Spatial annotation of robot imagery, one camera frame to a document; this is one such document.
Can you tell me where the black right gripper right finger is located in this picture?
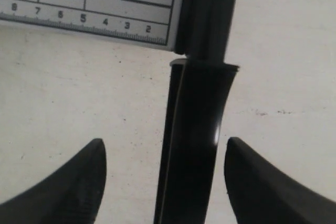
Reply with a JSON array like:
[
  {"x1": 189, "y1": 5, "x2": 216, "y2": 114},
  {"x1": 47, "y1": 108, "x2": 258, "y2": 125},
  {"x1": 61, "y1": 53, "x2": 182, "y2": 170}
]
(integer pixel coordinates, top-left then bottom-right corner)
[{"x1": 224, "y1": 137, "x2": 335, "y2": 223}]

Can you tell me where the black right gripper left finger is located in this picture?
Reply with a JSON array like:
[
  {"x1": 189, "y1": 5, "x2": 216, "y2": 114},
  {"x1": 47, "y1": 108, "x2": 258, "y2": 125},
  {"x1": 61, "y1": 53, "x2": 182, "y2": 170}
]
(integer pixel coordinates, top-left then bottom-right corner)
[{"x1": 1, "y1": 138, "x2": 107, "y2": 223}]

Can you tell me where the black cutter blade arm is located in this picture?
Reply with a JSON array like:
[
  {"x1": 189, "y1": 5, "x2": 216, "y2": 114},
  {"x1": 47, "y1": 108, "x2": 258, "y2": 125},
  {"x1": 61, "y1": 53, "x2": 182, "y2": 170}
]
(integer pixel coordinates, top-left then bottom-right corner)
[{"x1": 153, "y1": 0, "x2": 238, "y2": 223}]

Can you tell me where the grey paper cutter base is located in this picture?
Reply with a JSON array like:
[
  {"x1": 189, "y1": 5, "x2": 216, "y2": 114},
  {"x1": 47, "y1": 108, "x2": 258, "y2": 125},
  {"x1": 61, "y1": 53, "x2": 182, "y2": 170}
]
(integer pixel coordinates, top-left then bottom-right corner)
[{"x1": 1, "y1": 0, "x2": 182, "y2": 51}]

